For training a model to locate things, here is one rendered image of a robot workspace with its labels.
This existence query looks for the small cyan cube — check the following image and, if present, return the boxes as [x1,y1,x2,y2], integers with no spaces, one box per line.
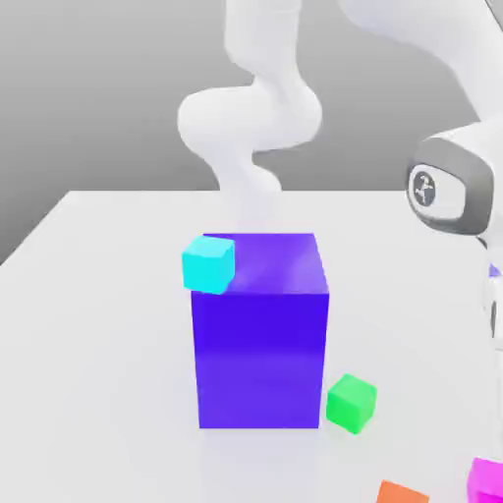
[181,235,236,296]

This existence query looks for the small green cube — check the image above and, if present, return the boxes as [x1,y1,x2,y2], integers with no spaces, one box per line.
[325,373,378,435]

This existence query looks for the small orange cube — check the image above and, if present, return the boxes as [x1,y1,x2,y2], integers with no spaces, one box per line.
[375,479,430,503]

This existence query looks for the small magenta cube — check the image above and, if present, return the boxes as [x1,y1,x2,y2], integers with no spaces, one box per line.
[466,457,503,503]

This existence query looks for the large blue box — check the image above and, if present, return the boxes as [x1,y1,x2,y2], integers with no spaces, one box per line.
[191,232,330,430]

